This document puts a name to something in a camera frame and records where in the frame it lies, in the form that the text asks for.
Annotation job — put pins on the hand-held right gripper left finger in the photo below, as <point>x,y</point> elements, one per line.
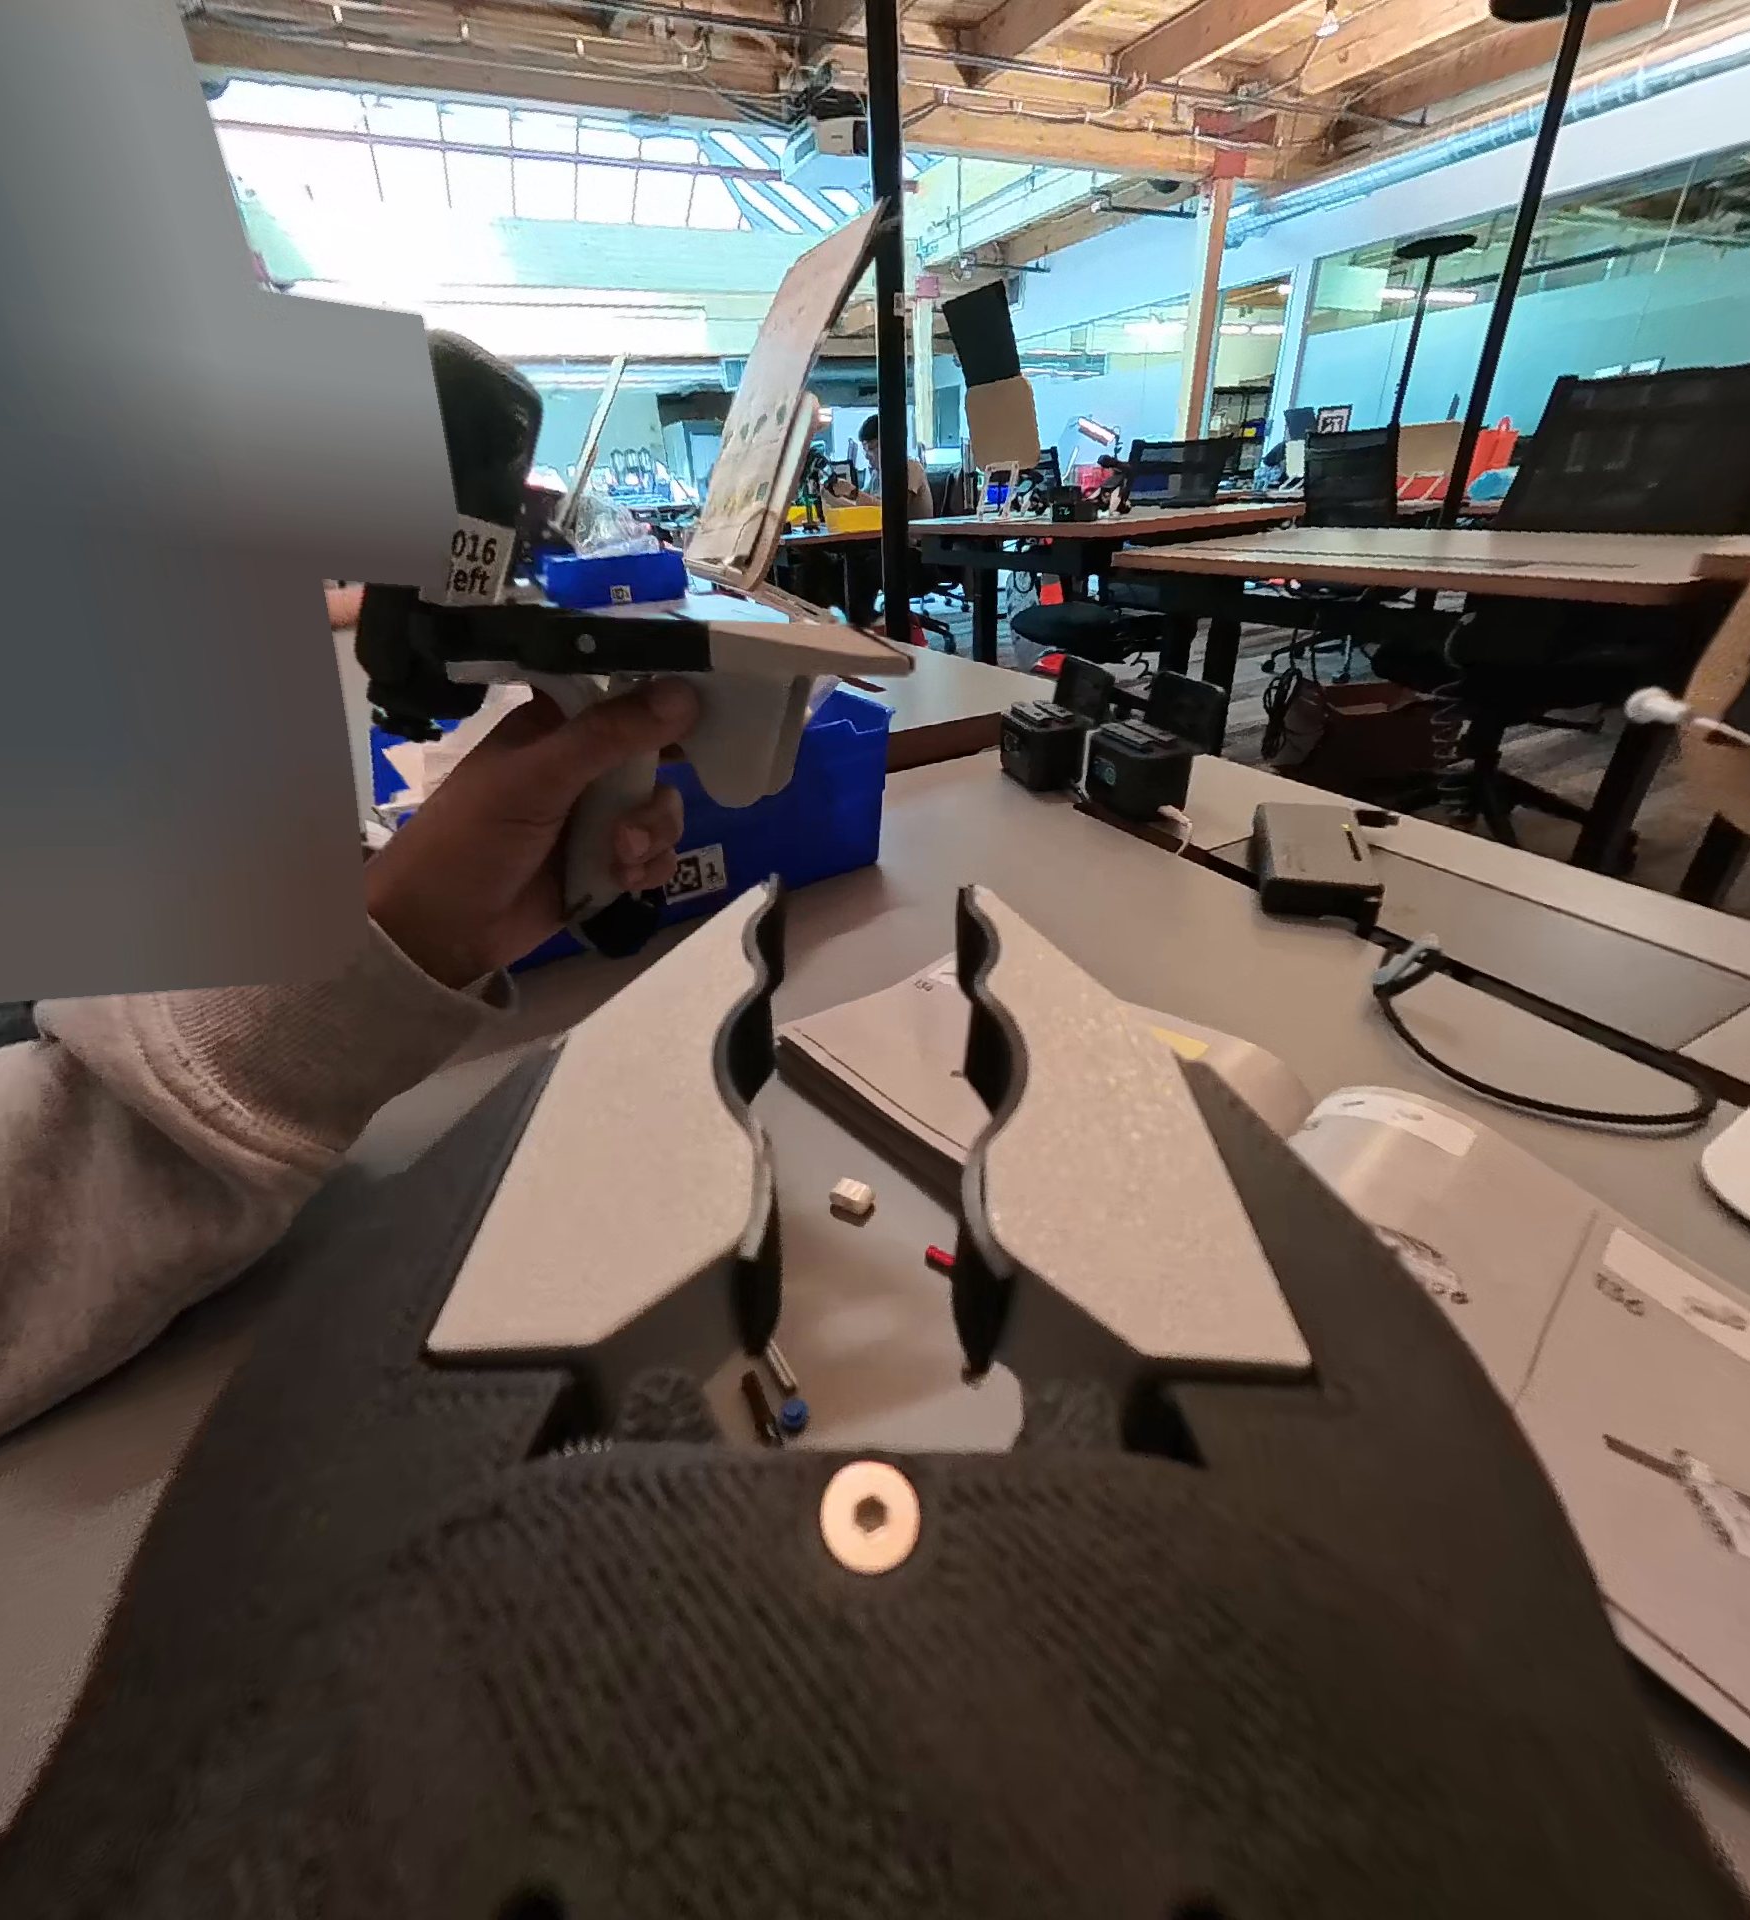
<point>619,1184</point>

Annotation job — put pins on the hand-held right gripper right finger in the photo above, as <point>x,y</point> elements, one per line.
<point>1116,1200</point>

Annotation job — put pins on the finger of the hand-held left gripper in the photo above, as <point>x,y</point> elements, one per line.
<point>800,647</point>

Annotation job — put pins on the small white lego piece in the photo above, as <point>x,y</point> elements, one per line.
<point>850,1196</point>

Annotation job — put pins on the black and blue lego pin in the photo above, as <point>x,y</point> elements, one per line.
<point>770,1412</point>

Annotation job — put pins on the lego instruction booklet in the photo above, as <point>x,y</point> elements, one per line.
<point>1564,1349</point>

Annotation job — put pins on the person's left hand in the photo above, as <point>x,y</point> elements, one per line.
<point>478,839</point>

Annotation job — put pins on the clear plastic bags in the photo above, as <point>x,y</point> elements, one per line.
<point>614,524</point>

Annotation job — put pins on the blue plastic bin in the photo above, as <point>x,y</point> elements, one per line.
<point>830,818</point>

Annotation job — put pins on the wooden office desk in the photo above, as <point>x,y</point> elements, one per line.
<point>1100,524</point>
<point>1415,563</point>

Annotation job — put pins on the black stand pole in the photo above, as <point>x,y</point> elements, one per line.
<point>1528,224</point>
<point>889,301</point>

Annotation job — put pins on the black power box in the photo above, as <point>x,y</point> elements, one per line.
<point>1317,856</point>

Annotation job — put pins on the black office chair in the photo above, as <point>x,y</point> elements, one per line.
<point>1640,450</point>
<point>1347,473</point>

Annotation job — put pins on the black floor lamp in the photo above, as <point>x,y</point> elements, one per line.
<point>1421,329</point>

